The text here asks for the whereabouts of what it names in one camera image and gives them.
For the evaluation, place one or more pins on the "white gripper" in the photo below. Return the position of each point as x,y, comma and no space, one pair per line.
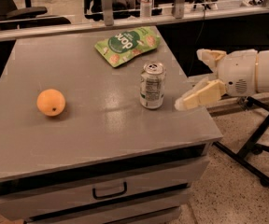
238,72

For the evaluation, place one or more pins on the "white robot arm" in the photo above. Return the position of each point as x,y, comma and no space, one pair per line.
241,36

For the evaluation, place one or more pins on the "silver 7up soda can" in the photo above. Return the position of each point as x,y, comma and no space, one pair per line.
152,85

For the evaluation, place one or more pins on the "black metal stand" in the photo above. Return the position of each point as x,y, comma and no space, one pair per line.
252,145

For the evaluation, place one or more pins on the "green snack bag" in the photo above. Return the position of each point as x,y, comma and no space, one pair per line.
123,47

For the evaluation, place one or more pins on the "clear plastic water bottle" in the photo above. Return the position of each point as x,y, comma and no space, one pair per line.
145,8

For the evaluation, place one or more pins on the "grey drawer cabinet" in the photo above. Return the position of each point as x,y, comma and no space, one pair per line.
49,165

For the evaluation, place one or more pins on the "orange fruit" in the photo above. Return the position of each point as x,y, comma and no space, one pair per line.
50,102

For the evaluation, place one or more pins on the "grey metal railing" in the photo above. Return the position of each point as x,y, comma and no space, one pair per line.
110,24

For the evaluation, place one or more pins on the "black office chair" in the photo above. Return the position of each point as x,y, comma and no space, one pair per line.
12,17

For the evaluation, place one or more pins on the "black drawer handle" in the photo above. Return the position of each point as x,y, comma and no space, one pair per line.
108,191

